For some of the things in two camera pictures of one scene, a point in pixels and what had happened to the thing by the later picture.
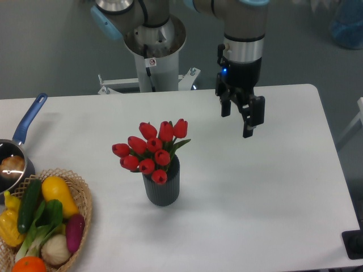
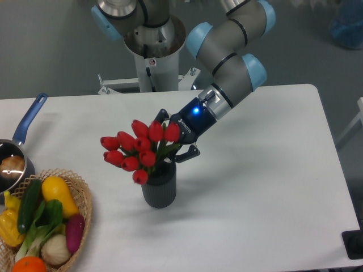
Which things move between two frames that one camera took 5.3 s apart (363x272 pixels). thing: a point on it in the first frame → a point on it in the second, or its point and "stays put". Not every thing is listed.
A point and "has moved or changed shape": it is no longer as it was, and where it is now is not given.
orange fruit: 29,264 stays put
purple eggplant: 74,231 stays put
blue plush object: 347,24 stays put
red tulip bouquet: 154,154 has moved or changed shape
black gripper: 238,81 → 193,120
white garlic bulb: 55,250 stays put
